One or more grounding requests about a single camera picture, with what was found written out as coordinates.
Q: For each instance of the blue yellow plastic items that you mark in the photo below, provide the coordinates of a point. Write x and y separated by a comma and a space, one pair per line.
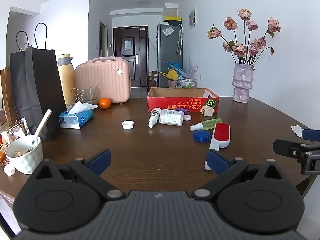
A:
171, 73

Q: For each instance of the white feather decoration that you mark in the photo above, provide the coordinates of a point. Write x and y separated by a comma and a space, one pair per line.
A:
190, 68

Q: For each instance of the purple textured vase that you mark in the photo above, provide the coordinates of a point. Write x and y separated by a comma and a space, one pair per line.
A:
242, 82

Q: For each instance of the red cardboard box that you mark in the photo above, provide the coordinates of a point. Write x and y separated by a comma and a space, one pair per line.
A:
175, 105

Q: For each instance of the red and white lint brush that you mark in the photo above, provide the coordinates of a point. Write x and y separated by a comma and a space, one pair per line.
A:
222, 133

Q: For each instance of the grey refrigerator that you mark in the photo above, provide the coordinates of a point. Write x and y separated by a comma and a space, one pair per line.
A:
167, 50

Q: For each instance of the orange fruit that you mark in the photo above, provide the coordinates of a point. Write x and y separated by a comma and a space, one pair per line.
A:
104, 103

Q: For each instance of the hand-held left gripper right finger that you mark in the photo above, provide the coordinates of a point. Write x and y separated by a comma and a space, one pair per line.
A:
218, 160

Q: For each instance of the glass jar with twine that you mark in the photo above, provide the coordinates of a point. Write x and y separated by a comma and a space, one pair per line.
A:
90, 95

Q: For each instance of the snack packets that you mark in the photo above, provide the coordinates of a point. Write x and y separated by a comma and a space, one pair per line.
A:
12, 133

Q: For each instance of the white nasal spray bottle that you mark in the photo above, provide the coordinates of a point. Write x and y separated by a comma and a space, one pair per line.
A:
154, 117

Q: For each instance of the crumpled white paper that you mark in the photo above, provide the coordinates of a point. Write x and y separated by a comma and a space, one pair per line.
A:
296, 130

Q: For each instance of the dried pink roses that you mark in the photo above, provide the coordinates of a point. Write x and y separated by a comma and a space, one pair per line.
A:
240, 48

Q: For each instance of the yellow thermos bottle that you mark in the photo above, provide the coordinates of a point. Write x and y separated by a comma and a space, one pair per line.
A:
67, 80

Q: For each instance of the green spray bottle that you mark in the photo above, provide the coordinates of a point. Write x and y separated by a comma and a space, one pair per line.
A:
211, 123

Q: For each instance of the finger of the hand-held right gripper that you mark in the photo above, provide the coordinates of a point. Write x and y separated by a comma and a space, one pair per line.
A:
311, 134
286, 147

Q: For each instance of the white spoon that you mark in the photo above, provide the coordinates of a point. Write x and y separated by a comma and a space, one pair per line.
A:
41, 127

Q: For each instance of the small pink white lid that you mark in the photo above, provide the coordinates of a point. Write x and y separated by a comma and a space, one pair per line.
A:
187, 118

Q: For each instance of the metal rack trolley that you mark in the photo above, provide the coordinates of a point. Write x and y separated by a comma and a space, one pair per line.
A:
187, 83

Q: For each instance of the clear sanitizer bottle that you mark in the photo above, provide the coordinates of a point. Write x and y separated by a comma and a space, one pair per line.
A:
172, 117

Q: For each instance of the pink hard-shell suitcase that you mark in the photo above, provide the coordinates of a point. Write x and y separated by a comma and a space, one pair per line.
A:
100, 82

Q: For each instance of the dark brown entrance door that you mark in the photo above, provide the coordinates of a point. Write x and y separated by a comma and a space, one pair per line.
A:
130, 67

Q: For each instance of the black paper bag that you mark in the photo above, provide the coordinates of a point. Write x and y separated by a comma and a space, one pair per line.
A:
37, 85

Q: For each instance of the pink bucket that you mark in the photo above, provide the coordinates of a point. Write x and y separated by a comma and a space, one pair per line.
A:
172, 83

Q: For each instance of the grey side door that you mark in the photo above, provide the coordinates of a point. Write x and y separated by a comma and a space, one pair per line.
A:
103, 40

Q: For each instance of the brown paper bag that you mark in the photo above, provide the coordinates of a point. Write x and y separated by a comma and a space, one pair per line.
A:
8, 97

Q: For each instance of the round ceiling lamp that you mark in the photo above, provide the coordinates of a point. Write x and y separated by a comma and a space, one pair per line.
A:
143, 0

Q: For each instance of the plastic document sleeve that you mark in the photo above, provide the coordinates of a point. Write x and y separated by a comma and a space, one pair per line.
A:
168, 30

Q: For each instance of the yellow and black box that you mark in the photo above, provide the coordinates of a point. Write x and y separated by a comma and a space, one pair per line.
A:
172, 19

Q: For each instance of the white ribbed bottle cap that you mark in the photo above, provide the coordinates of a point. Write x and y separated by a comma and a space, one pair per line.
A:
127, 125

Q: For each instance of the white ceramic bowl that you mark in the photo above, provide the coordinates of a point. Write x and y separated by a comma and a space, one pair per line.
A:
27, 162

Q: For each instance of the clear folded umbrella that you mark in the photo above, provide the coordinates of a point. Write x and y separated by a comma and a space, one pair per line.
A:
179, 40

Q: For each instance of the white cube with metal clip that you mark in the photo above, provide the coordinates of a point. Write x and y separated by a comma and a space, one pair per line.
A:
207, 111

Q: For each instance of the blue tissue pack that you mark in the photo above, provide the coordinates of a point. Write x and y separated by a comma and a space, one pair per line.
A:
80, 118

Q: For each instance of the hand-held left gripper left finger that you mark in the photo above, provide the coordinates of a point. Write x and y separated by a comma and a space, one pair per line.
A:
100, 159

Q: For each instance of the white wall electrical panel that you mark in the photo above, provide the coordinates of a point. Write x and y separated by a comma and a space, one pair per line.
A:
192, 17

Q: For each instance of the small white screw cap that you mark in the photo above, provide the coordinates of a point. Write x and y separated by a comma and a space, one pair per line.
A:
10, 170

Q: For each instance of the open cardboard floor box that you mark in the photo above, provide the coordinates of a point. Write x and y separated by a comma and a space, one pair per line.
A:
154, 75

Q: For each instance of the white door note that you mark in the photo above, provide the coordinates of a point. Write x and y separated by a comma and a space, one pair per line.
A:
128, 45

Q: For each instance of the blue round lid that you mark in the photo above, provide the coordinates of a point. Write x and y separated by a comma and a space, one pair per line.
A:
201, 136

